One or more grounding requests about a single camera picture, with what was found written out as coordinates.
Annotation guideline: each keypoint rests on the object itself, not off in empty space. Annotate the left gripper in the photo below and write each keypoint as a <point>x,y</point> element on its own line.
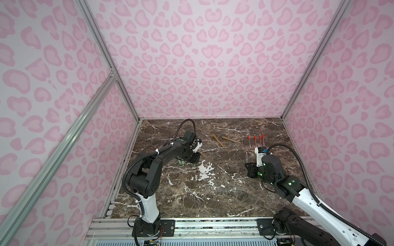
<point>195,160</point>

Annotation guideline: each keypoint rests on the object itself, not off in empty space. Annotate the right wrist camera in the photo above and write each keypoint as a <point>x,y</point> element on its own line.
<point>260,152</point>

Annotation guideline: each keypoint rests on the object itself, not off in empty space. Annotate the brown pen long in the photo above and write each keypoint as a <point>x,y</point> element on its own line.
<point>217,140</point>

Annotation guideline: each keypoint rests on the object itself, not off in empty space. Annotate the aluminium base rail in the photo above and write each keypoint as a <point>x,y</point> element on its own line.
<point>226,231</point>

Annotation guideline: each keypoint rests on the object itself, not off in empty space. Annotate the brown pen short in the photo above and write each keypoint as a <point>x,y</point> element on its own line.
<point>229,139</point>

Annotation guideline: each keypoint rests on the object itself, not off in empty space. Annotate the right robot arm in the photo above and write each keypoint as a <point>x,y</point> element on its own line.
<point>333,229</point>

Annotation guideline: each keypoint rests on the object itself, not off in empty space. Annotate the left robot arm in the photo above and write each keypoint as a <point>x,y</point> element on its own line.
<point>142,179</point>

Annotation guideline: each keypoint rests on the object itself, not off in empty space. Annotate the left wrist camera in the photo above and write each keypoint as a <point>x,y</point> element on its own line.
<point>197,144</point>

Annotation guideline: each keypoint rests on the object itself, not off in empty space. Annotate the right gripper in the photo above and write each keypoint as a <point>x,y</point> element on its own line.
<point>252,166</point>

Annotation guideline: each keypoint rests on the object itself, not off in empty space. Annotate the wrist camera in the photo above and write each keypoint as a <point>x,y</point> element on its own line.
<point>260,152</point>
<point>197,144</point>

